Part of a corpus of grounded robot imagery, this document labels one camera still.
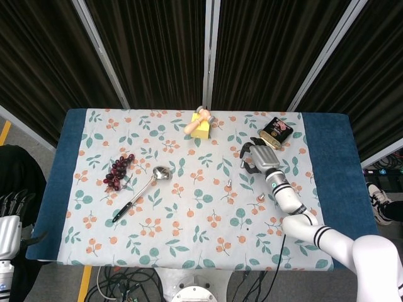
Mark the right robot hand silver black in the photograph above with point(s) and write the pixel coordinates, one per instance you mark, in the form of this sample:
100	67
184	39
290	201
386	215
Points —
266	158

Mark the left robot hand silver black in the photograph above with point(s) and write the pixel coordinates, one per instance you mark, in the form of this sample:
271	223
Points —
9	232

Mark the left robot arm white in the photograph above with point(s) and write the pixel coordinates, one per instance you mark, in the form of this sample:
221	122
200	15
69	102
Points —
6	277

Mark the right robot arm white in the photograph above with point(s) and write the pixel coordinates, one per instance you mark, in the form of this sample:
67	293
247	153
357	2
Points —
289	198

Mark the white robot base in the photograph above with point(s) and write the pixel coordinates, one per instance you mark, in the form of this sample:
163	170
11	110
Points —
195	289

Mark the black gold food tin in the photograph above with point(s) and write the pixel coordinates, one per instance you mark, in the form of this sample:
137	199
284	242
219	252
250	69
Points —
278	127

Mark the yellow block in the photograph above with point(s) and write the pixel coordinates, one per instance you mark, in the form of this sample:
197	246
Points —
203	130

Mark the blue table cover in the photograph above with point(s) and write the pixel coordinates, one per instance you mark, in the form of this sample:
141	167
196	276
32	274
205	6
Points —
333	176

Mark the peach toy hammer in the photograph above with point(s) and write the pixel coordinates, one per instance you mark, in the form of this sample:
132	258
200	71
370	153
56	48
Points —
192	127

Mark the floral print tablecloth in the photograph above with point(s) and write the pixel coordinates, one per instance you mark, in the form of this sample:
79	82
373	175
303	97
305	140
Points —
189	232

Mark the black curtain partition panel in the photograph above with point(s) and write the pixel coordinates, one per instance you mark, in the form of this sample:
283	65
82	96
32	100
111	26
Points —
37	63
371	78
151	47
267	47

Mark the black power strip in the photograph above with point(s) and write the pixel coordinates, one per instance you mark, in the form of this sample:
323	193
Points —
382	177

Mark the white black sneaker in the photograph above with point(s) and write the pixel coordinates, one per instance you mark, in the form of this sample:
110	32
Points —
378	201

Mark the dark red grape bunch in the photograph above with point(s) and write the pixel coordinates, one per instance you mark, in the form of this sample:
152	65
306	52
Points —
118	170

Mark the black trouser leg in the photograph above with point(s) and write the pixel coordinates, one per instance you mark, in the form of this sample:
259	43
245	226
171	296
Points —
395	212

